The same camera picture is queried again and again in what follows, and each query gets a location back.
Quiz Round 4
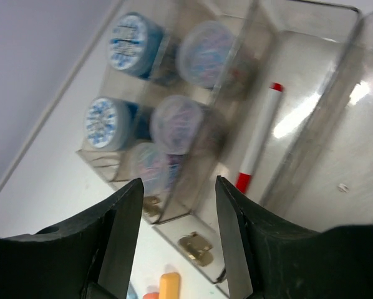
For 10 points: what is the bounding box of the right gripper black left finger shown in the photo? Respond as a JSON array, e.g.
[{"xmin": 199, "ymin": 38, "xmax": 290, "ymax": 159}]
[{"xmin": 0, "ymin": 179, "xmax": 143, "ymax": 298}]

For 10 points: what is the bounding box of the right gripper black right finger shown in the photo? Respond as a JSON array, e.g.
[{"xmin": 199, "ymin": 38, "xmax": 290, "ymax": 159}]
[{"xmin": 215, "ymin": 176, "xmax": 373, "ymax": 298}]

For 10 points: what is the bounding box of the red capped white marker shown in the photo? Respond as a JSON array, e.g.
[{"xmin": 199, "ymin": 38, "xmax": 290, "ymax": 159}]
[{"xmin": 235, "ymin": 82, "xmax": 284, "ymax": 194}]

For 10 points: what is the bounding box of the blue lidded jar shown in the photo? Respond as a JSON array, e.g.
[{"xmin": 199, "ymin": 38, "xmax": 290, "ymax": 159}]
[
  {"xmin": 84, "ymin": 97, "xmax": 139, "ymax": 151},
  {"xmin": 107, "ymin": 12, "xmax": 164, "ymax": 80}
]

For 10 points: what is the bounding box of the clear purple clip jar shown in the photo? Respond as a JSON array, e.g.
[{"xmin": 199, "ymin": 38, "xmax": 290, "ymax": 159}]
[{"xmin": 150, "ymin": 95, "xmax": 205, "ymax": 155}]

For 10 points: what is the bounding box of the blue pencil shaped highlighter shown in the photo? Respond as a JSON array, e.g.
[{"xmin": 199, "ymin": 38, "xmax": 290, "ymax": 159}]
[{"xmin": 126, "ymin": 282, "xmax": 138, "ymax": 299}]

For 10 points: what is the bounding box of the orange eraser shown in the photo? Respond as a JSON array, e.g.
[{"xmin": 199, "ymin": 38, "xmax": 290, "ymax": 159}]
[{"xmin": 142, "ymin": 292, "xmax": 159, "ymax": 299}]

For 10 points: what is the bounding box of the yellow eraser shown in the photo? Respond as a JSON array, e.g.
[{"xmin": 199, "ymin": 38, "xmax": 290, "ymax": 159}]
[{"xmin": 158, "ymin": 272, "xmax": 181, "ymax": 299}]

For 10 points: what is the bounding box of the clear tiered organizer box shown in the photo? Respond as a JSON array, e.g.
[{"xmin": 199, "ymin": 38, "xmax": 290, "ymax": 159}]
[{"xmin": 75, "ymin": 0, "xmax": 373, "ymax": 284}]

